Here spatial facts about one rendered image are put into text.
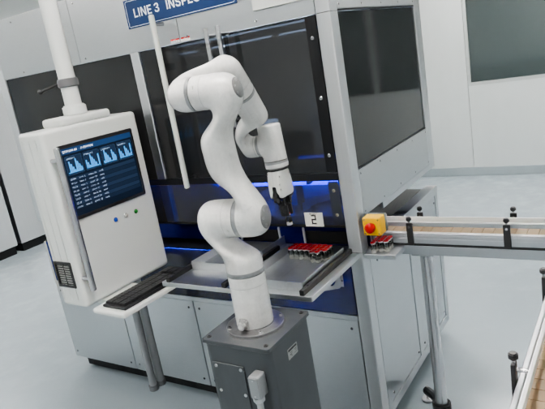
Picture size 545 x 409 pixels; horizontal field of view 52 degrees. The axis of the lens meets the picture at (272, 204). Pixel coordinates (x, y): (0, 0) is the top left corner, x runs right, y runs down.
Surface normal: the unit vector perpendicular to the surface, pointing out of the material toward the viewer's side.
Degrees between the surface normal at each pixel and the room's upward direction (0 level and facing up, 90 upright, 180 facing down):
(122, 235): 90
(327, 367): 90
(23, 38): 90
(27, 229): 90
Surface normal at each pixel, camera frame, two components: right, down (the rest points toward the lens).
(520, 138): -0.52, 0.30
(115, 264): 0.82, 0.00
